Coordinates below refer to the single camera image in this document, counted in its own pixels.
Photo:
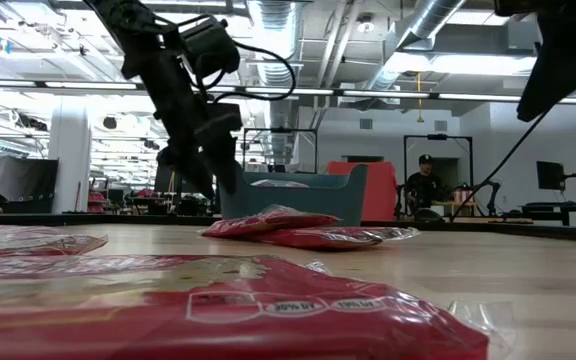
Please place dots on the small wooden table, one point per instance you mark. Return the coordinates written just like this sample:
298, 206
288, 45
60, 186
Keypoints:
455, 206

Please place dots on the teal plastic basket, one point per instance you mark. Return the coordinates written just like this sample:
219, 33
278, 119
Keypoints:
293, 205

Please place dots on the black desk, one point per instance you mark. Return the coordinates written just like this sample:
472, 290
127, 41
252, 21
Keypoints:
558, 210

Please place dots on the silver ventilation duct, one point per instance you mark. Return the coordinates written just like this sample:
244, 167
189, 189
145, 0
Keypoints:
418, 30
278, 40

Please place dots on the long ceiling light rail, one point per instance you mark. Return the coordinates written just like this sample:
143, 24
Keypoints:
393, 93

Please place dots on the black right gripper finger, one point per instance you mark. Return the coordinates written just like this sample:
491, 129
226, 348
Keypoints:
553, 85

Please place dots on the black background robot arm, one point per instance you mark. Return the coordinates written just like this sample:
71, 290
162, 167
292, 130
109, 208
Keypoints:
493, 200

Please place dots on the black curtain board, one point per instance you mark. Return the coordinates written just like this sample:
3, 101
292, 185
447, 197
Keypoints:
18, 172

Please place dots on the white pillar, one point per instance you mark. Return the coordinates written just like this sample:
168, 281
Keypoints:
70, 165

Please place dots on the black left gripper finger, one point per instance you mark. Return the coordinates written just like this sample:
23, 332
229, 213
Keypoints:
225, 165
190, 165

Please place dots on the black computer monitor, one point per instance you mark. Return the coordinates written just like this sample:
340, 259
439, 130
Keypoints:
550, 175

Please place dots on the black table edge rail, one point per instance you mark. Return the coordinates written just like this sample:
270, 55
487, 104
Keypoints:
543, 231

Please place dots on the person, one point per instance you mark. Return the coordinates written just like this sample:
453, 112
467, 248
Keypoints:
424, 190

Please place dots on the grey wall air vent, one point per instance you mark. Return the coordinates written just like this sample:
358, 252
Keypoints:
365, 124
440, 125

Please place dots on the red striped box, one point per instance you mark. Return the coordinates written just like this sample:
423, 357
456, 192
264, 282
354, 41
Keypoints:
463, 195

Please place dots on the red orange panel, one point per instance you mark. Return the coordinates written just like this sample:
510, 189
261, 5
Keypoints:
380, 195

